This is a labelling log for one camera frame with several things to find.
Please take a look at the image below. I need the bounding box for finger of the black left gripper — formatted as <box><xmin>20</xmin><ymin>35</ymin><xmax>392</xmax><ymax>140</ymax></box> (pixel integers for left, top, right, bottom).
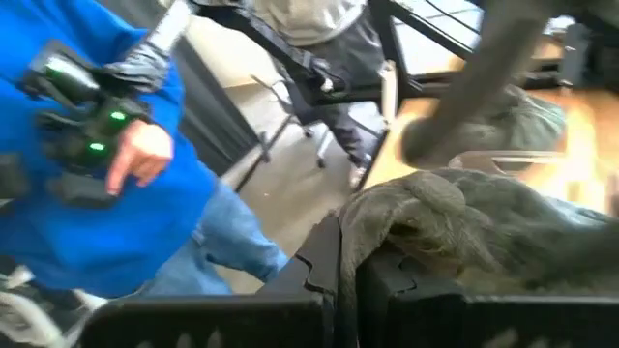
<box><xmin>427</xmin><ymin>0</ymin><xmax>555</xmax><ymax>144</ymax></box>

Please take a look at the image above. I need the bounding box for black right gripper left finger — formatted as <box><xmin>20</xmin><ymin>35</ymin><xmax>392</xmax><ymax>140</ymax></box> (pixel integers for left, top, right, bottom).
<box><xmin>264</xmin><ymin>215</ymin><xmax>343</xmax><ymax>348</ymax></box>

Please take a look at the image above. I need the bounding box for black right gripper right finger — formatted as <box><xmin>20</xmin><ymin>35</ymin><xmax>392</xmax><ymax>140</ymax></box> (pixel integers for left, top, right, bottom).
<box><xmin>355</xmin><ymin>244</ymin><xmax>509</xmax><ymax>348</ymax></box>

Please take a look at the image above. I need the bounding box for dark green cap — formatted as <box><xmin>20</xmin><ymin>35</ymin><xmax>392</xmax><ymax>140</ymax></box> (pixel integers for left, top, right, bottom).
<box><xmin>399</xmin><ymin>84</ymin><xmax>568</xmax><ymax>170</ymax></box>

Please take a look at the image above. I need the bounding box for light grey cap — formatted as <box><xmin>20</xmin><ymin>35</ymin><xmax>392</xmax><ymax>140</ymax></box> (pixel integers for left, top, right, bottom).
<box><xmin>336</xmin><ymin>166</ymin><xmax>619</xmax><ymax>348</ymax></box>

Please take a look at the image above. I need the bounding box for office chair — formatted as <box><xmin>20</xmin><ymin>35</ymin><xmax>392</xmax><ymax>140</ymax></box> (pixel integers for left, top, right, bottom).
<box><xmin>220</xmin><ymin>74</ymin><xmax>335</xmax><ymax>192</ymax></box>

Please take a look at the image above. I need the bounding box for person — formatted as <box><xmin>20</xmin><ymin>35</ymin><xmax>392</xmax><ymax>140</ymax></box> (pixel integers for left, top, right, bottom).
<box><xmin>0</xmin><ymin>0</ymin><xmax>291</xmax><ymax>301</ymax></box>
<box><xmin>251</xmin><ymin>0</ymin><xmax>388</xmax><ymax>190</ymax></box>

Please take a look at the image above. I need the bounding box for dark grey curtain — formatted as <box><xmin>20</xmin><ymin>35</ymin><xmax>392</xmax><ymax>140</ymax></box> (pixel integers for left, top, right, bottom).
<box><xmin>178</xmin><ymin>38</ymin><xmax>262</xmax><ymax>175</ymax></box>

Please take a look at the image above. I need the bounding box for black aluminium frame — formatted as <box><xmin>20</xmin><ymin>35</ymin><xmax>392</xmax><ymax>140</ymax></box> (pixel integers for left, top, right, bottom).
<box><xmin>309</xmin><ymin>0</ymin><xmax>567</xmax><ymax>107</ymax></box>

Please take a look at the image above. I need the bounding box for silver metal bracket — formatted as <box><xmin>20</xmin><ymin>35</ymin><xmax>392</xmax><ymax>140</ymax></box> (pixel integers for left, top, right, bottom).
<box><xmin>380</xmin><ymin>60</ymin><xmax>398</xmax><ymax>120</ymax></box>

